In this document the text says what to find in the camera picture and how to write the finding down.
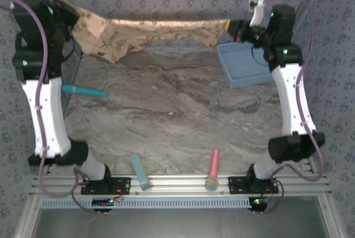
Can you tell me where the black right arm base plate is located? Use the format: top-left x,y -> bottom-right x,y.
227,176 -> 280,196

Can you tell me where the pink toy microphone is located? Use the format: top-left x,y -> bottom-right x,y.
205,149 -> 221,192

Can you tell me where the aluminium front rail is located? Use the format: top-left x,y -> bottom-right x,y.
29,173 -> 332,198

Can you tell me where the grey metal front panel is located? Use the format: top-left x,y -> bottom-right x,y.
15,196 -> 343,238

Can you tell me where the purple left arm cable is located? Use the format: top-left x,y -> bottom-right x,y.
0,0 -> 98,216

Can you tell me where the light blue board eraser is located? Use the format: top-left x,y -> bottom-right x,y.
130,153 -> 151,191

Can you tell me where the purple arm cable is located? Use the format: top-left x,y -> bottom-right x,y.
0,0 -> 98,216
263,0 -> 325,215

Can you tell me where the light blue slotted cable duct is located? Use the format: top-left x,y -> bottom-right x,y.
40,196 -> 255,210

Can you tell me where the blue plastic basket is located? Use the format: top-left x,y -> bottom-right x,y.
216,41 -> 275,89

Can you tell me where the peach printed t-shirt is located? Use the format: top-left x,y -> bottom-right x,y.
70,7 -> 231,65

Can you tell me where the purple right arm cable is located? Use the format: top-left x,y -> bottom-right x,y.
263,0 -> 325,215

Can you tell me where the teal cylindrical wand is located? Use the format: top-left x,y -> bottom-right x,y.
61,84 -> 109,98

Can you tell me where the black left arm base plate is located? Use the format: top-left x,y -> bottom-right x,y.
80,176 -> 131,196

